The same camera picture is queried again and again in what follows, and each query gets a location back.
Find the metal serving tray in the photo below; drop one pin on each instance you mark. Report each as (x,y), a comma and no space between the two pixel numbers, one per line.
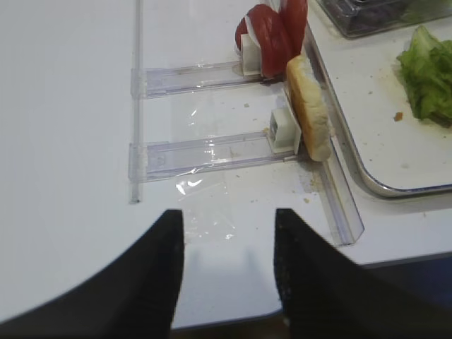
(397,155)

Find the white pusher block lower left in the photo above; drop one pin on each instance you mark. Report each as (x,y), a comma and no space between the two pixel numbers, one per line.
(284,134)

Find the tomato slice stack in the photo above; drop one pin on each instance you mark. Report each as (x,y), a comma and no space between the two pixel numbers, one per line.
(280,34)

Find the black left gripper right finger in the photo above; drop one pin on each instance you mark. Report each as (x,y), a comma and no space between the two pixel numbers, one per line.
(324,294)

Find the white bread slice left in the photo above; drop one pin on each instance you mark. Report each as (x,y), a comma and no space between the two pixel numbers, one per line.
(309,106)

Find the clear rail lower left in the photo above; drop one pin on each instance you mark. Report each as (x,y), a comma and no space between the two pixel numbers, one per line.
(156,161)

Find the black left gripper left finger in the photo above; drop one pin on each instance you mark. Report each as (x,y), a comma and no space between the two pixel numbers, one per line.
(135,296)

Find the white pusher block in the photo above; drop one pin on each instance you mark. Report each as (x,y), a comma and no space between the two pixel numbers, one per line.
(251,56)
(284,134)

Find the clear plastic lettuce container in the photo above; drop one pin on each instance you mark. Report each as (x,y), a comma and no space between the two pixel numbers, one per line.
(416,12)

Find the clear rail upper left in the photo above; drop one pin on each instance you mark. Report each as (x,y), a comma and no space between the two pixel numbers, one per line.
(151,83)

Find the green lettuce leaf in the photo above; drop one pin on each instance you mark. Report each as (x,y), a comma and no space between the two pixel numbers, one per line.
(425,71)

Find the white pusher block upper left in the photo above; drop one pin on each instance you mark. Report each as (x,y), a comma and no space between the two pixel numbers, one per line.
(251,56)

